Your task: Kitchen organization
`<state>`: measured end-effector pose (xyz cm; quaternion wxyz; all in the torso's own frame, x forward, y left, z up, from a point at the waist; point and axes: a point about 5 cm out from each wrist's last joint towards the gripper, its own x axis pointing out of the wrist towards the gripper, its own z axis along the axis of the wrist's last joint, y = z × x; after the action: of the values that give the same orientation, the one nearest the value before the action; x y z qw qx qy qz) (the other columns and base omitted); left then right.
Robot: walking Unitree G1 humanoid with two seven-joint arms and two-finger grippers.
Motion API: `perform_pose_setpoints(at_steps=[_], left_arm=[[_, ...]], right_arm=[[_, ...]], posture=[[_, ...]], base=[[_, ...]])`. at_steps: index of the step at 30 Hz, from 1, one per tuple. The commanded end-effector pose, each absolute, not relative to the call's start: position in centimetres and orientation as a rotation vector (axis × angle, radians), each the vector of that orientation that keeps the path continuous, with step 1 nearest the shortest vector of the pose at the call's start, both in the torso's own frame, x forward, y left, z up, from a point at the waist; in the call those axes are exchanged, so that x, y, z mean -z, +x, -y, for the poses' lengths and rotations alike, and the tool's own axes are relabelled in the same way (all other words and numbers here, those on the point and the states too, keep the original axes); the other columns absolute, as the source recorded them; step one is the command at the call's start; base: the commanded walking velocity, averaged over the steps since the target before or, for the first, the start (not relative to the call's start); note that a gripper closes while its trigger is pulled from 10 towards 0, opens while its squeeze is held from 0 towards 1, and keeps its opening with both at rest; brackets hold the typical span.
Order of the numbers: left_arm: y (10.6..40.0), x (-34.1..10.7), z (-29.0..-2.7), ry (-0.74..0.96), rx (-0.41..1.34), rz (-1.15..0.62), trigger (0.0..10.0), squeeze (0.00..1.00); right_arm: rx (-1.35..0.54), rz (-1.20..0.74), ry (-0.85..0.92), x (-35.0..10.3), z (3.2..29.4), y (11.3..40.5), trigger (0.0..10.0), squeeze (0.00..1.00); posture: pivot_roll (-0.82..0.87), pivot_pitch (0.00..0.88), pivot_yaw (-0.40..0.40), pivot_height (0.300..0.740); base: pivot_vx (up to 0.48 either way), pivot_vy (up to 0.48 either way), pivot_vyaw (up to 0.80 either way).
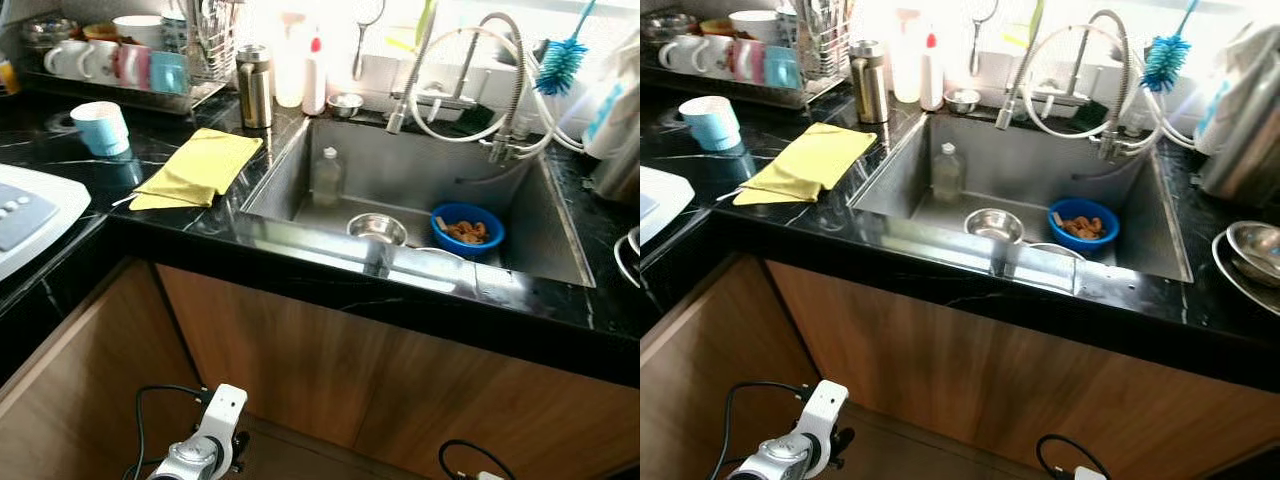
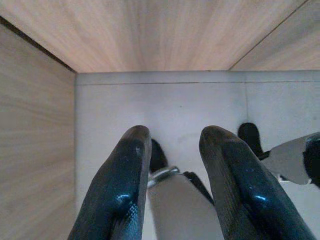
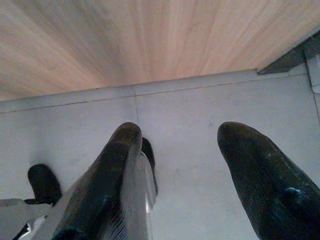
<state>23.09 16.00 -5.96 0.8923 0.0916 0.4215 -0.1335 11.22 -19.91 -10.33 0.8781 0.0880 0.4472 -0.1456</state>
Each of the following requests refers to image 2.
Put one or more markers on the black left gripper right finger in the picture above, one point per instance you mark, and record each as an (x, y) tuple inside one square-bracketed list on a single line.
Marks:
[(240, 190)]

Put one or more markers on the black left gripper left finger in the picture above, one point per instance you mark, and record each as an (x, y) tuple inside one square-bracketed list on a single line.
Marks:
[(112, 187)]

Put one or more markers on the black robot right foot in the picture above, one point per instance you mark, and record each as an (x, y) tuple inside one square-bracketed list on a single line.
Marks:
[(250, 137)]

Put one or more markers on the black robot foot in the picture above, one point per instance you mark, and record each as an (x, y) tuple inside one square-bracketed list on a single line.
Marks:
[(250, 137), (157, 155)]

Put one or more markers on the black robot left foot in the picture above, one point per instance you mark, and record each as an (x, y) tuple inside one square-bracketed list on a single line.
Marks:
[(157, 155)]

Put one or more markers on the wooden cabinet door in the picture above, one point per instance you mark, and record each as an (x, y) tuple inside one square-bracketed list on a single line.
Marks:
[(137, 32), (32, 125), (287, 45)]

